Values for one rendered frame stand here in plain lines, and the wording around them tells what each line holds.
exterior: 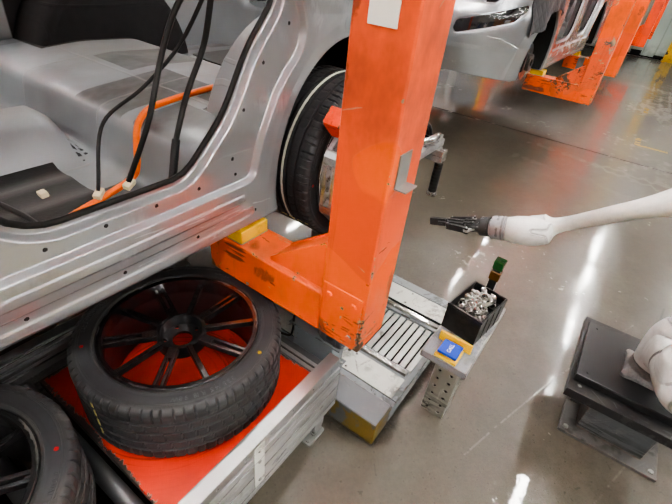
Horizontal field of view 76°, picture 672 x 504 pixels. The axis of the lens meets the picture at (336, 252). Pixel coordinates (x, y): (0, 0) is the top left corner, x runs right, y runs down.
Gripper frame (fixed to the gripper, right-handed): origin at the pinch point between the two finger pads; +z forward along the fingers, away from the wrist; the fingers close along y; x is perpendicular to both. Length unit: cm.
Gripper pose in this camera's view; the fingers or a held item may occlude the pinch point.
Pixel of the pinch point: (438, 221)
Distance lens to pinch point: 179.2
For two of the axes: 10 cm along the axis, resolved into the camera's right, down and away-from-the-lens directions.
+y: -5.2, 4.6, -7.2
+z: -8.5, -1.4, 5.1
